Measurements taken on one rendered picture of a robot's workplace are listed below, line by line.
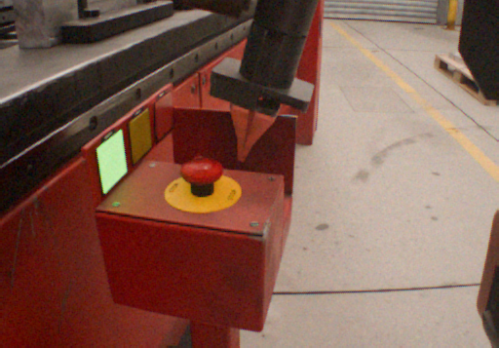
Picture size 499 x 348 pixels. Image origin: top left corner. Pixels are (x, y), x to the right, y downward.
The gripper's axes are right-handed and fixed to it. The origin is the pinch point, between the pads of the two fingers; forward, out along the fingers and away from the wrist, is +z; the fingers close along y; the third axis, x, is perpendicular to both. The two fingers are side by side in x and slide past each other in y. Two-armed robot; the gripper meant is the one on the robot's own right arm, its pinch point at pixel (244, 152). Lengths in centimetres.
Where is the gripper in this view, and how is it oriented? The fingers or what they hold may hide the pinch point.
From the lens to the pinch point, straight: 49.2
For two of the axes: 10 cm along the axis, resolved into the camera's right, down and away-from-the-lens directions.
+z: -2.5, 8.5, 4.7
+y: -9.4, -3.2, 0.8
